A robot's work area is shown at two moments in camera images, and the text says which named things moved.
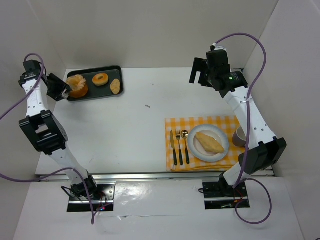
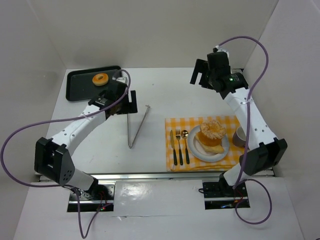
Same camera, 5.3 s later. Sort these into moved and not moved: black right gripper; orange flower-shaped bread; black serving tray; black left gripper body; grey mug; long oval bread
Moved: orange flower-shaped bread; black left gripper body
Not moved: long oval bread; black serving tray; black right gripper; grey mug
